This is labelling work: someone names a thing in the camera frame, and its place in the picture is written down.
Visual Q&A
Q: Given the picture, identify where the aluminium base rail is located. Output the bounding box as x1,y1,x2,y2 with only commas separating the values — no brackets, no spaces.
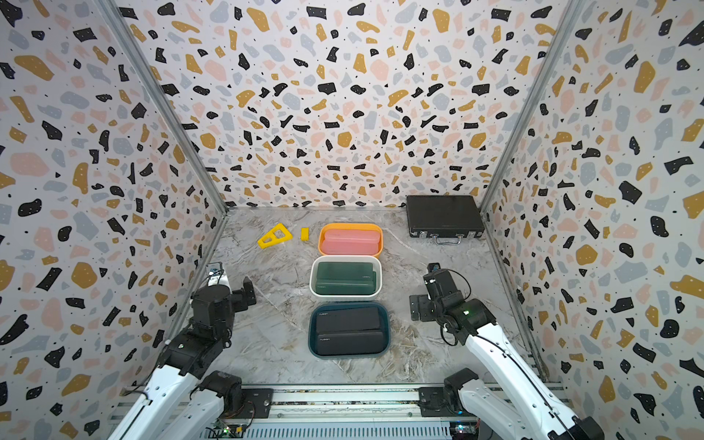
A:
109,381,579,440

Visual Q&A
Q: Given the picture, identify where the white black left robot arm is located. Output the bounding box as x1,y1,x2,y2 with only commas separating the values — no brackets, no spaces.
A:
110,272,257,439

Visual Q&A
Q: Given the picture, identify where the yellow triangular ruler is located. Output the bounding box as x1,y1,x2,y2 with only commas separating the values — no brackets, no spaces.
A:
257,223,293,249

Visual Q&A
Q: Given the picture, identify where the pink pencil case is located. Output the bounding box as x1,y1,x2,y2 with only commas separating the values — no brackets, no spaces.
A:
320,229,381,256

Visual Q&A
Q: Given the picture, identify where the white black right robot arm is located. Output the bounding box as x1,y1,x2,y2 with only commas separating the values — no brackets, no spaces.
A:
410,263,605,439

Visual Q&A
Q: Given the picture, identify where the green pencil case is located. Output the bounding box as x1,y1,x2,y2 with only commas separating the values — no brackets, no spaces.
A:
313,261,377,296

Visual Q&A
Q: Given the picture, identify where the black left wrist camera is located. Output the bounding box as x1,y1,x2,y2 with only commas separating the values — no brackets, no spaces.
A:
206,262,230,287

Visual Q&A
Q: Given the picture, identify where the teal storage box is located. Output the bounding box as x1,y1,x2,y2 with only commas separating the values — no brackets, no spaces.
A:
308,302,392,359

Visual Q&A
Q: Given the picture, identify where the black briefcase with metal latches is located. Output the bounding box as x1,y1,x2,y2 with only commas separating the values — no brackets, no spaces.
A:
405,195,485,242

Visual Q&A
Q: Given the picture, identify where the dark grey pencil case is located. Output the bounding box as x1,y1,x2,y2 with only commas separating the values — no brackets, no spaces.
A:
313,330,387,357
315,306,382,334

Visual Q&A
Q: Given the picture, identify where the white storage box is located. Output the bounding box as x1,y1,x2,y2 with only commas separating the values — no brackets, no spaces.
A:
309,255,383,302

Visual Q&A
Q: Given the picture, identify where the yellow storage box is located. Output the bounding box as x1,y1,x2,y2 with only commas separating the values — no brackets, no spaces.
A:
318,223,384,257

